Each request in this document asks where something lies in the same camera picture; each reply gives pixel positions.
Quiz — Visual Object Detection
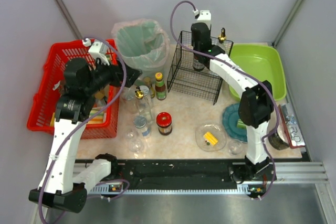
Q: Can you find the striped sponge pack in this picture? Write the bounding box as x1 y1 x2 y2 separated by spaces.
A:
88 108 106 124

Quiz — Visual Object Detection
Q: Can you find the silver lid spice jar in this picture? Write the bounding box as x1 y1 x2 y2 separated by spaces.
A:
139 85 153 109

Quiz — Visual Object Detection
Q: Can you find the green plastic tub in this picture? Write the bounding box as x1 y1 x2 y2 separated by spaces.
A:
230 44 287 101

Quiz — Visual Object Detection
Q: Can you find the small glass bowl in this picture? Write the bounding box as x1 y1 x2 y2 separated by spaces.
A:
228 139 244 156

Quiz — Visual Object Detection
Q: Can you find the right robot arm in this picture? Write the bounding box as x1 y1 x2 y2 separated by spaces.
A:
191 23 274 183

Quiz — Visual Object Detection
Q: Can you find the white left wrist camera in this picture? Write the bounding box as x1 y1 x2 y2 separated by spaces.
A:
82 38 111 66

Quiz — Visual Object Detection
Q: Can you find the dark jar at right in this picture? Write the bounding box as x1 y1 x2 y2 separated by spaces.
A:
268 127 289 151

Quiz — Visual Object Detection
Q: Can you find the clear glass front left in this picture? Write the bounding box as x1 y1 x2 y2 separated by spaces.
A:
128 140 145 153

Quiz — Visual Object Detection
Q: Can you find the red lid sauce jar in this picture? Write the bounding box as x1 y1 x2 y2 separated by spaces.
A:
156 112 172 135

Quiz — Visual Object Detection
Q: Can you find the gold pourer glass bottle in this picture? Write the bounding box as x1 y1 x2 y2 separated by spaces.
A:
135 87 154 125

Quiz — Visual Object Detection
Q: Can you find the green striped cake piece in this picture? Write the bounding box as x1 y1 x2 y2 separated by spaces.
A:
237 119 246 129

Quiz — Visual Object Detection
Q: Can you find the black cap clear bottle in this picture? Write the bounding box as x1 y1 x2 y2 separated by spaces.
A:
193 53 205 71

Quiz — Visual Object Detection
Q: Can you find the black wire rack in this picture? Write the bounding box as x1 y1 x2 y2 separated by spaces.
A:
166 44 235 105

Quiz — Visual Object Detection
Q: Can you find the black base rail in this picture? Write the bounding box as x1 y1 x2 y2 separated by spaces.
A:
73 158 279 192

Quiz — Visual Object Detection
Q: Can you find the small gold cap bottle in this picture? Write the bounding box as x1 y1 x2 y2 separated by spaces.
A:
143 77 155 99

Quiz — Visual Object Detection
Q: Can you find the yellow cake piece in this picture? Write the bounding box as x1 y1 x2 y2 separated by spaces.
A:
203 132 218 146

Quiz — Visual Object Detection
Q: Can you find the red plastic basket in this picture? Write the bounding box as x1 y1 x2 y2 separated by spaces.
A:
27 40 120 139

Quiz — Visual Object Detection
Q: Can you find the clear glass plate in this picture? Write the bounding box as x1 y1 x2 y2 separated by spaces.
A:
195 123 228 152

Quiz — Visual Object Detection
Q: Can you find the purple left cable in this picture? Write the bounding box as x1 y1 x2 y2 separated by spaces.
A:
36 36 131 224

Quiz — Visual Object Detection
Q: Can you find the teal ceramic plate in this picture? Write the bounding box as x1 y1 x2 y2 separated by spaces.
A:
222 103 247 143

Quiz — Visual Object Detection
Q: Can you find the green bin with plastic bag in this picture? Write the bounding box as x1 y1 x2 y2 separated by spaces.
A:
111 18 170 82

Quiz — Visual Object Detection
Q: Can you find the yellow cap sauce bottle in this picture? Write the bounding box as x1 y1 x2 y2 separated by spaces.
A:
155 72 166 100

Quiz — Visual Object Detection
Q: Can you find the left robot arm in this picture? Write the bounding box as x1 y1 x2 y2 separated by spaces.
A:
28 58 142 213

